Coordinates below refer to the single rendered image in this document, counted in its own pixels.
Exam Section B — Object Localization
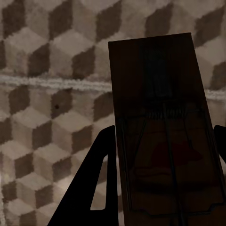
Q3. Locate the mousetrap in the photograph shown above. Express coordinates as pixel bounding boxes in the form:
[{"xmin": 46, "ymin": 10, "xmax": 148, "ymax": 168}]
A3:
[{"xmin": 108, "ymin": 32, "xmax": 226, "ymax": 226}]

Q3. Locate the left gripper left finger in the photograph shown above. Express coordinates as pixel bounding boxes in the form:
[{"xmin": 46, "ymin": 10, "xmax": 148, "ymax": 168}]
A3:
[{"xmin": 48, "ymin": 125, "xmax": 119, "ymax": 226}]

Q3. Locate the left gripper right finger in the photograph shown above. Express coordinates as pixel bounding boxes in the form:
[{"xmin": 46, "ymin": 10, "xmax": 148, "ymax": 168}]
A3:
[{"xmin": 213, "ymin": 125, "xmax": 226, "ymax": 163}]

